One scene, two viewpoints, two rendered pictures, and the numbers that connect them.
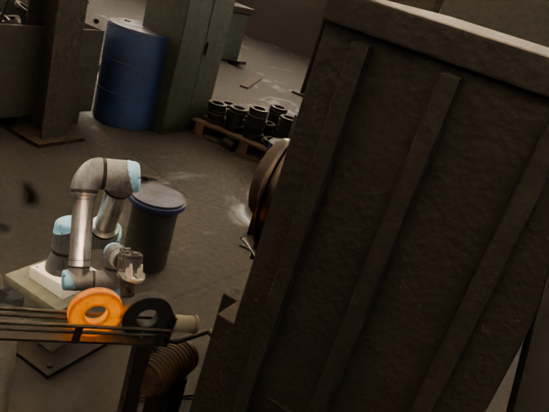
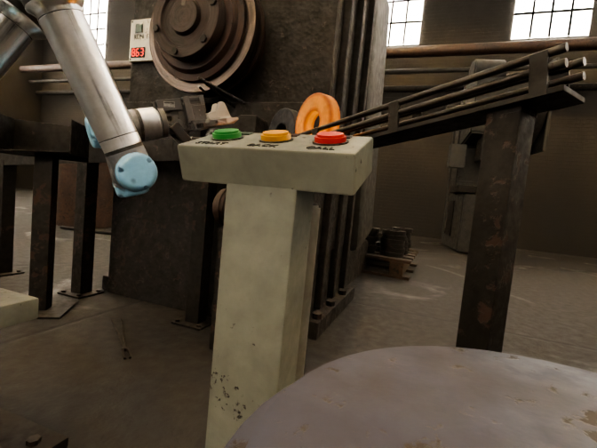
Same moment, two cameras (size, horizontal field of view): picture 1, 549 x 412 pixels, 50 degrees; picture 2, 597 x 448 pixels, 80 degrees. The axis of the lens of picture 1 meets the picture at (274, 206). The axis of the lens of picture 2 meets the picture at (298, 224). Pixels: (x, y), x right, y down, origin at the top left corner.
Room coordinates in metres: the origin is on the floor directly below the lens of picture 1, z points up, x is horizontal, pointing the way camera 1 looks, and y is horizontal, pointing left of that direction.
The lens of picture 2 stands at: (1.50, 1.36, 0.53)
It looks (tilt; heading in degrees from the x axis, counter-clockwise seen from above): 4 degrees down; 266
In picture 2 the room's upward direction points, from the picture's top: 6 degrees clockwise
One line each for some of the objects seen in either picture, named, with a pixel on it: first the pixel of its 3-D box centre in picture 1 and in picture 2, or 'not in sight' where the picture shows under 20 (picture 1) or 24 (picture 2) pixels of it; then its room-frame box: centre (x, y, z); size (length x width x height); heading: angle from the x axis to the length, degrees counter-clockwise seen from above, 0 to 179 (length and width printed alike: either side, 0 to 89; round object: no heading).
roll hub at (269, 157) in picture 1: (276, 178); (187, 19); (1.88, 0.02, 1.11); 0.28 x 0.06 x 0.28; 156
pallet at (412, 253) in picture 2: not in sight; (346, 236); (0.86, -1.79, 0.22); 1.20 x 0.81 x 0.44; 154
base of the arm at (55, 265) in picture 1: (64, 257); not in sight; (2.13, 0.78, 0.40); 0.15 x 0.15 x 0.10
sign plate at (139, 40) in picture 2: not in sight; (154, 39); (2.10, -0.31, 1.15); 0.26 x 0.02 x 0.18; 156
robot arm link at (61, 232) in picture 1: (69, 233); not in sight; (2.14, 0.78, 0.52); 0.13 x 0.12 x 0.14; 118
